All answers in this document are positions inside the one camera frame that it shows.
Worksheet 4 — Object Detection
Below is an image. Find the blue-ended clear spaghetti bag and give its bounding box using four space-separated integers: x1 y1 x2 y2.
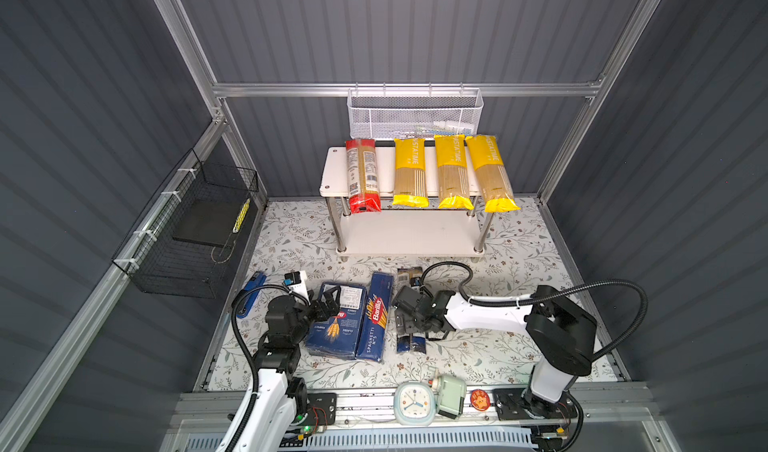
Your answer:
393 266 426 354

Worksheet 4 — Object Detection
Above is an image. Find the red-ended spaghetti bag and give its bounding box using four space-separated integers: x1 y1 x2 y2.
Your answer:
346 139 381 214

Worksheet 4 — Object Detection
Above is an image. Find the yellow Pastatime spaghetti bag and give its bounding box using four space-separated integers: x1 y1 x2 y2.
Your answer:
393 138 429 208

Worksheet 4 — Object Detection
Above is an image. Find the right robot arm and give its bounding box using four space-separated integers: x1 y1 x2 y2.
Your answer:
393 285 597 409

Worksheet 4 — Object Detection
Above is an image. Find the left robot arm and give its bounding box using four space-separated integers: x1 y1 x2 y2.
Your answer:
218 284 341 451

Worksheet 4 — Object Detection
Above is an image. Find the wide blue Barilla pasta box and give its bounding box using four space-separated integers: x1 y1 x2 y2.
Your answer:
305 282 367 360

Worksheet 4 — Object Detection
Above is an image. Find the white two-tier shelf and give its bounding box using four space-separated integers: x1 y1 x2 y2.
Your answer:
319 146 496 258

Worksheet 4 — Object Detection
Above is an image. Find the narrow blue Barilla spaghetti box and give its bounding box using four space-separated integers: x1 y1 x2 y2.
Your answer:
355 272 395 362

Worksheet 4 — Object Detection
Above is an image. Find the mint alarm clock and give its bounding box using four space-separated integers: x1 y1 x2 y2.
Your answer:
393 382 437 426

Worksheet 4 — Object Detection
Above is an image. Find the mint green timer device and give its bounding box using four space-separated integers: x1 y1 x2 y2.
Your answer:
430 374 467 420

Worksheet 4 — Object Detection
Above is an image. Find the red round badge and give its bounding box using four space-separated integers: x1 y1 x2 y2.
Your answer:
470 389 491 411

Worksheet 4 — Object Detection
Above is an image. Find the yellow green marker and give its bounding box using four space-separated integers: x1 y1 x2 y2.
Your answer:
232 198 251 234

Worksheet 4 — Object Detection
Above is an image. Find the white tube in basket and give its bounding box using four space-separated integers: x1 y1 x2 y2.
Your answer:
433 120 475 135

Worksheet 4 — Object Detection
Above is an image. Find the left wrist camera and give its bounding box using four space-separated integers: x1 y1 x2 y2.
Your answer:
283 270 310 301

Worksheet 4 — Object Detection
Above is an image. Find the blue handled tool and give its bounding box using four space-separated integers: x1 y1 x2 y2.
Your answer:
236 271 266 319

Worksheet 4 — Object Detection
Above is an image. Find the black corrugated left cable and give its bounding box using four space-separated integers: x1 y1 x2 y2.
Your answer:
221 282 301 452

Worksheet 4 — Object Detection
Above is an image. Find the black wire basket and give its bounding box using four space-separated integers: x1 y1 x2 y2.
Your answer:
113 152 260 299

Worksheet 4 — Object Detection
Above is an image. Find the white wire mesh basket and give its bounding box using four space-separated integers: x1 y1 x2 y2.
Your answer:
346 88 484 140

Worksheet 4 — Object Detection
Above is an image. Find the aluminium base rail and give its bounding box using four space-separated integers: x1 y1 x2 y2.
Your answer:
169 382 658 432

